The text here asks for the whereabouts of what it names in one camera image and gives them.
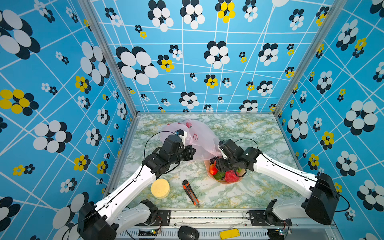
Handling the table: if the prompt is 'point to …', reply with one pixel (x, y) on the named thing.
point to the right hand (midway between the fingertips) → (220, 164)
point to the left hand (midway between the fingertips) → (197, 150)
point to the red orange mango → (213, 169)
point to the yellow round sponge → (160, 188)
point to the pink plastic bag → (205, 143)
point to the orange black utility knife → (190, 193)
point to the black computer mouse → (187, 233)
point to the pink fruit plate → (208, 164)
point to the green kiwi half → (239, 170)
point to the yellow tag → (229, 234)
